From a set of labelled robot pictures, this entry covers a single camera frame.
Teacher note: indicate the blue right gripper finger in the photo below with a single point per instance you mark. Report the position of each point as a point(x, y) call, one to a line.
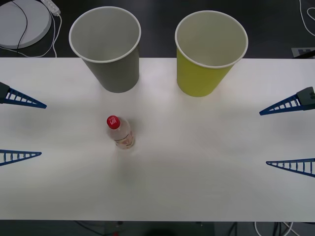
point(280, 164)
point(306, 99)

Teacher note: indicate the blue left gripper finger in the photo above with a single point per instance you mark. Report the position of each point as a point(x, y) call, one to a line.
point(29, 155)
point(5, 94)

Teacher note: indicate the clear bottle with red cap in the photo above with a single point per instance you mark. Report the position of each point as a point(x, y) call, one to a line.
point(121, 134)

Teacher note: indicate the grey floor socket plate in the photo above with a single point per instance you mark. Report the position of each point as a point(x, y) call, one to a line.
point(302, 52)

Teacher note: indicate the round white floor base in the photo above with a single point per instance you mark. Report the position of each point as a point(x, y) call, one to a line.
point(9, 24)

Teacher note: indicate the white power strip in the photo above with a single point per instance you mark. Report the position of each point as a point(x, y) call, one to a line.
point(52, 6)

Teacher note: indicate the yellow-green plastic waste bin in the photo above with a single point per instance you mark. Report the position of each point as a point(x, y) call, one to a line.
point(199, 78)

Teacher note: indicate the grey plastic waste bin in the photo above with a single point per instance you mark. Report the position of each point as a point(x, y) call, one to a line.
point(118, 73)

